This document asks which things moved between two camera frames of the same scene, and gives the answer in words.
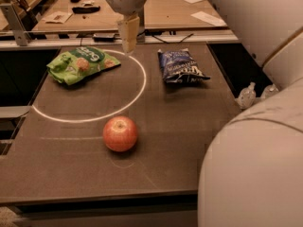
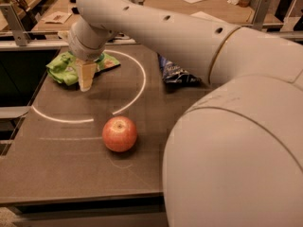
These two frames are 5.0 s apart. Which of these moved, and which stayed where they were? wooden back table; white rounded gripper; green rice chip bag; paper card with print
Moved: white rounded gripper
Stayed: paper card with print; wooden back table; green rice chip bag
